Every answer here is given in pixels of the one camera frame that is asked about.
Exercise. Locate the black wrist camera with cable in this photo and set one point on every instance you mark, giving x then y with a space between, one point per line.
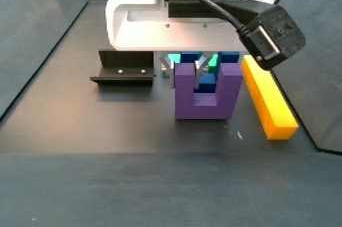
267 31

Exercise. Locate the green S-shaped block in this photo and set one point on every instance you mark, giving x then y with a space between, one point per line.
172 58

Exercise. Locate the yellow long bar block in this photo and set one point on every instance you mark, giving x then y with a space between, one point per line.
278 121

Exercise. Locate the blue U-shaped block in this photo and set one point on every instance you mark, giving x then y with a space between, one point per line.
207 82

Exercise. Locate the purple U-shaped block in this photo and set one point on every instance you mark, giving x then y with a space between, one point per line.
206 105

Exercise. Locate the black angle bracket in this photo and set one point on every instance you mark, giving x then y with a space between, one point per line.
125 67

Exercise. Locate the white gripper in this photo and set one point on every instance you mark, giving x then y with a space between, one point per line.
139 26

